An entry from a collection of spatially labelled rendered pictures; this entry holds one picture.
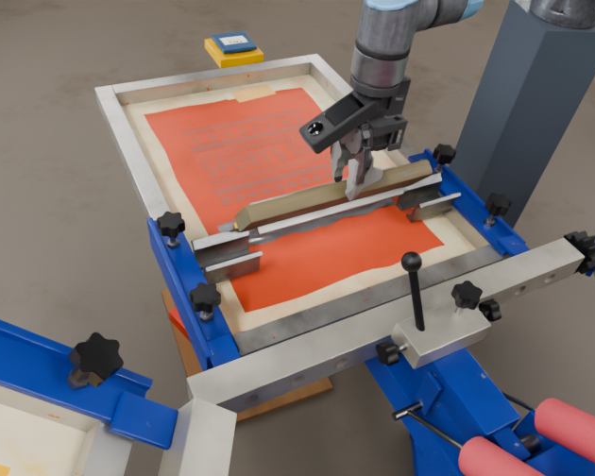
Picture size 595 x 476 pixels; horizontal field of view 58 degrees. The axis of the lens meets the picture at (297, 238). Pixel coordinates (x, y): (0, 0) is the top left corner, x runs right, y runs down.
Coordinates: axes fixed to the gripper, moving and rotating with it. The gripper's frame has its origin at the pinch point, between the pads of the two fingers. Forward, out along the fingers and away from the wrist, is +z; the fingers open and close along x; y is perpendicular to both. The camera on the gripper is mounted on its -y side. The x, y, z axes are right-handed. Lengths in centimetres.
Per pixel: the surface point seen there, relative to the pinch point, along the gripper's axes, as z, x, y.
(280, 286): 13.8, -5.7, -13.0
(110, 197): 110, 137, -22
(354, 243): 13.7, -1.6, 4.4
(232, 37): 12, 80, 13
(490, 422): 5.0, -41.9, -1.3
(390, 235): 13.7, -2.4, 12.0
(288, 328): 10.3, -16.0, -16.7
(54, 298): 110, 89, -55
